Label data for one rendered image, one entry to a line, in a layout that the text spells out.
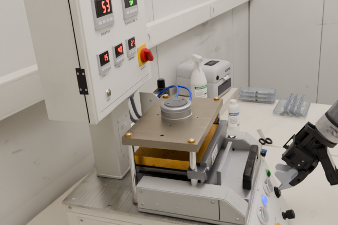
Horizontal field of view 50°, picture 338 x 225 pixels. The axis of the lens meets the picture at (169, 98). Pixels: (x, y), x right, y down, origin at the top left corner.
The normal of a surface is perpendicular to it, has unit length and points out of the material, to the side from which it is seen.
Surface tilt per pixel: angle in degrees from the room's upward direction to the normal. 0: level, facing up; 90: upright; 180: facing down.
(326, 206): 0
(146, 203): 90
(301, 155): 90
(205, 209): 90
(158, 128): 0
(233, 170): 0
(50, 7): 90
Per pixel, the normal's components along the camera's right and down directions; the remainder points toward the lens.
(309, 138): -0.33, 0.36
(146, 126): -0.07, -0.93
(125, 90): 0.94, 0.05
